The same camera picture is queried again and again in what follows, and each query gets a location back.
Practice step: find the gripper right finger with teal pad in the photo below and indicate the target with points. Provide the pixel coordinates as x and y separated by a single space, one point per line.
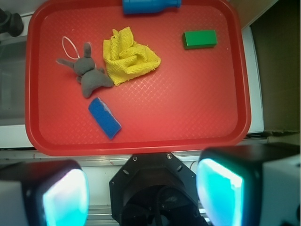
251 185

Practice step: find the black knob object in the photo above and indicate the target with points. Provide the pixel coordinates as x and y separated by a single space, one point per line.
11 23

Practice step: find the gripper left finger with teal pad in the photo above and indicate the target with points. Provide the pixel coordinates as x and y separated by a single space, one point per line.
47 193

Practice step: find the grey plush bunny toy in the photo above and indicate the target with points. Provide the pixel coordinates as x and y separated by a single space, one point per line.
88 75

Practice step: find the blue plastic bottle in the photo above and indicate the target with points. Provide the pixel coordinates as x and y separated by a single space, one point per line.
148 6

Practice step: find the red plastic tray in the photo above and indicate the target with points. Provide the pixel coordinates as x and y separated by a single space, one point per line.
196 98

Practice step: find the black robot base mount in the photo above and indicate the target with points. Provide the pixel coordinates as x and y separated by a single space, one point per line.
155 189

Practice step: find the yellow crumpled cloth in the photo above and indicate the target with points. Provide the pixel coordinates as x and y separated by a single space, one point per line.
126 59

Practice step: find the green rectangular block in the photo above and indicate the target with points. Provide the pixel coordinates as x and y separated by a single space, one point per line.
199 39

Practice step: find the blue rectangular block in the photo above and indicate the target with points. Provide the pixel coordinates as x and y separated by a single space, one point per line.
104 118

